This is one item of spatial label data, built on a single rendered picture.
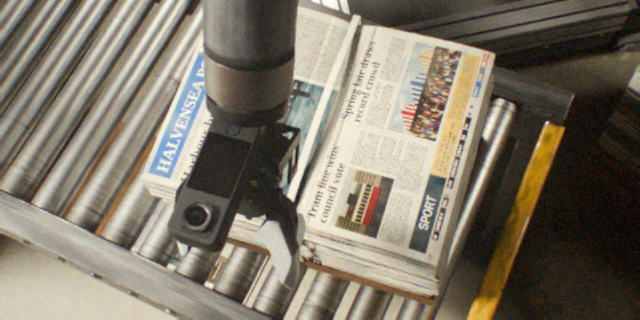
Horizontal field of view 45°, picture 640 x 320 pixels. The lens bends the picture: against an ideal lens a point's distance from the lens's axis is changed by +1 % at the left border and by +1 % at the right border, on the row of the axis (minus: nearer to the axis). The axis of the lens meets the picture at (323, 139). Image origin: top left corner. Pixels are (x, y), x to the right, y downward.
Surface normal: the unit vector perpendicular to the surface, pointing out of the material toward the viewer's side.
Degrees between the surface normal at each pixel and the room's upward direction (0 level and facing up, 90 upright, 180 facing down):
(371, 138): 1
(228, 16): 59
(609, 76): 0
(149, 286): 0
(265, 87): 68
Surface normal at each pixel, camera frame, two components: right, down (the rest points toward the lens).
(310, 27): 0.00, -0.37
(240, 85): -0.11, 0.58
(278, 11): 0.59, 0.52
